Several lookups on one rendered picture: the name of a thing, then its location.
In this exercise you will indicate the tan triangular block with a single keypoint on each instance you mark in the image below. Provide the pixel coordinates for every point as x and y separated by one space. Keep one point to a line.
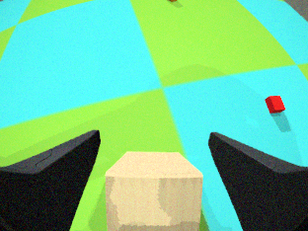
153 191

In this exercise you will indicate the small red block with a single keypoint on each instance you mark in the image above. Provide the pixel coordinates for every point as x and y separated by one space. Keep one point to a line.
275 104

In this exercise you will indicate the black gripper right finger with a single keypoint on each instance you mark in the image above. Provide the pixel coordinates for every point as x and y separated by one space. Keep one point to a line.
268 193

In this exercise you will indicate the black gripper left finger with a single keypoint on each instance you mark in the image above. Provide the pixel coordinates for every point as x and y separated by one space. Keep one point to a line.
43 192

